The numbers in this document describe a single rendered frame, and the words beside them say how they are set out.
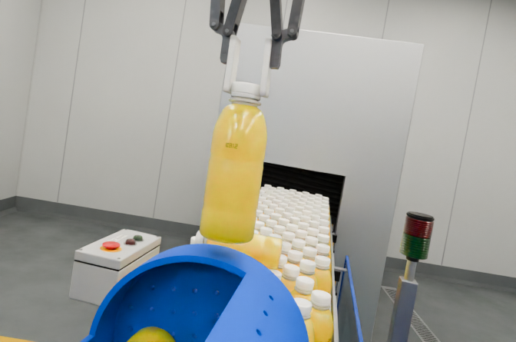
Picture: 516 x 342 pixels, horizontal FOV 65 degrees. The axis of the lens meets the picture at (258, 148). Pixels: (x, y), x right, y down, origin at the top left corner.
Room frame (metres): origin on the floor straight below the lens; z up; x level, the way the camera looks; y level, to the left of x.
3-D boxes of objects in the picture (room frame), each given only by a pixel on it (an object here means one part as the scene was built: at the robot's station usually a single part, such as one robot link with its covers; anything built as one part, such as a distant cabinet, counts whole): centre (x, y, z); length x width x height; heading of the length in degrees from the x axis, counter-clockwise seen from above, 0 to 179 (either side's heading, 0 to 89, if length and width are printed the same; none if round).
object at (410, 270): (0.95, -0.41, 1.18); 0.06 x 0.06 x 0.16
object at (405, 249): (0.95, -0.41, 1.18); 0.06 x 0.06 x 0.05
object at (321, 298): (0.78, -0.17, 1.09); 0.04 x 0.04 x 0.02
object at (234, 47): (0.51, 0.05, 1.47); 0.03 x 0.01 x 0.07; 171
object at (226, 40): (0.52, 0.07, 1.50); 0.03 x 0.01 x 0.05; 81
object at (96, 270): (0.88, 0.26, 1.05); 0.20 x 0.10 x 0.10; 171
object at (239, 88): (0.51, 0.03, 1.45); 0.04 x 0.04 x 0.02
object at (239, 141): (0.51, 0.02, 1.35); 0.07 x 0.07 x 0.19
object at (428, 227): (0.95, -0.41, 1.23); 0.06 x 0.06 x 0.04
